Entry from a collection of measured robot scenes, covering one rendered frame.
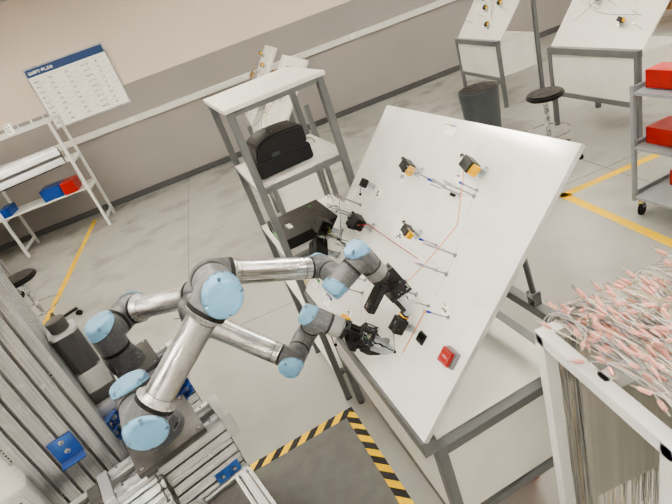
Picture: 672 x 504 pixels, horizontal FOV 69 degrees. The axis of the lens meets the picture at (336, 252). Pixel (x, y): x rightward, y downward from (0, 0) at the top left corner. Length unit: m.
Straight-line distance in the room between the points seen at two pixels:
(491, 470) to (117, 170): 8.15
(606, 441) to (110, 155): 8.55
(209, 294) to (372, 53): 8.32
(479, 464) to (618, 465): 0.50
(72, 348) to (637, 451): 1.67
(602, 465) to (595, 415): 0.20
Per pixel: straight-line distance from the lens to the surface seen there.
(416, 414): 1.74
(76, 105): 9.11
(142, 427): 1.47
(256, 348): 1.69
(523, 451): 2.06
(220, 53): 8.90
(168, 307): 1.95
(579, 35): 5.89
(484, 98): 5.99
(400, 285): 1.64
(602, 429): 1.48
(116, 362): 2.09
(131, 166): 9.21
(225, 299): 1.35
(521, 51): 7.33
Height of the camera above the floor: 2.20
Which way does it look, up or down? 28 degrees down
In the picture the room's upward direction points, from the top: 20 degrees counter-clockwise
